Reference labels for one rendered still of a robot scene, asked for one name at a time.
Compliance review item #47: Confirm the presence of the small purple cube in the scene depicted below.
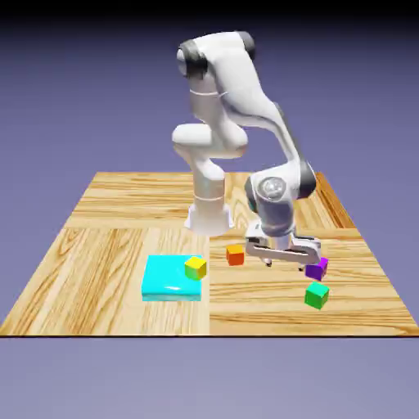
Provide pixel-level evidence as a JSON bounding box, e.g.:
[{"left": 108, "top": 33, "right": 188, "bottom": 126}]
[{"left": 304, "top": 256, "right": 329, "bottom": 282}]

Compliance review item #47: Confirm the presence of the small yellow cube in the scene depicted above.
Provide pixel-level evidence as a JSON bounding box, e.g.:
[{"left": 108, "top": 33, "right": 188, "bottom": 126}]
[{"left": 183, "top": 255, "right": 208, "bottom": 282}]

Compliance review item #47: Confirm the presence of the large cyan box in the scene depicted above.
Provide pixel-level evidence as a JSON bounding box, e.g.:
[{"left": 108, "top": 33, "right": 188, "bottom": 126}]
[{"left": 141, "top": 255, "right": 203, "bottom": 302}]

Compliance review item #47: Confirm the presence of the small orange cube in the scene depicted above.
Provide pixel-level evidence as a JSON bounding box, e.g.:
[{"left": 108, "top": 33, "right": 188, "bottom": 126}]
[{"left": 225, "top": 244, "right": 246, "bottom": 267}]

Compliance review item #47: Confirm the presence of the small green cube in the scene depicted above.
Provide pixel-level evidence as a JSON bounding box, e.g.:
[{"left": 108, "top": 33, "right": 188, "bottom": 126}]
[{"left": 304, "top": 282, "right": 331, "bottom": 311}]

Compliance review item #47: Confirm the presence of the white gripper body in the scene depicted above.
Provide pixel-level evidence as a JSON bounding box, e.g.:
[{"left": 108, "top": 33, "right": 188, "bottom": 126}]
[{"left": 244, "top": 236, "right": 322, "bottom": 266}]

